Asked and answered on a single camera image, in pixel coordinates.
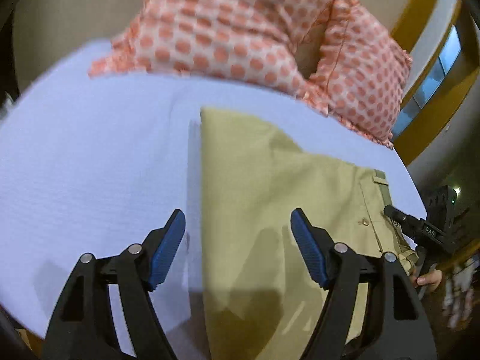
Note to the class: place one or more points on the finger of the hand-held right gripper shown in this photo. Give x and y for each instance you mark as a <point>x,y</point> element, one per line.
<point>403,220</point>

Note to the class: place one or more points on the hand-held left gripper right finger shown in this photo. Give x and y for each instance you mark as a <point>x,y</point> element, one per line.
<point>309,252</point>

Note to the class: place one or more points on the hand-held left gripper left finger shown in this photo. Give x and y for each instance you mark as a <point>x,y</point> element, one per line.
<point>167,252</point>

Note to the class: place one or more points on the khaki pants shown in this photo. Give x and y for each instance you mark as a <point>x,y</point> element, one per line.
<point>262,210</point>

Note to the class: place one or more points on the person's right hand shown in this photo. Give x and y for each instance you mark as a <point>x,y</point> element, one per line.
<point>429,279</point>

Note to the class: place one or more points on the orange polka dot pillow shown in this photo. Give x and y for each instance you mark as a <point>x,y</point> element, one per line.
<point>360,78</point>

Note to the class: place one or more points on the orange polka dot garment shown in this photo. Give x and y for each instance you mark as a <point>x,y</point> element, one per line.
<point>221,26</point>

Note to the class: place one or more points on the yellow window frame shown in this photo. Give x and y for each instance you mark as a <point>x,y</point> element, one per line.
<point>423,82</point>

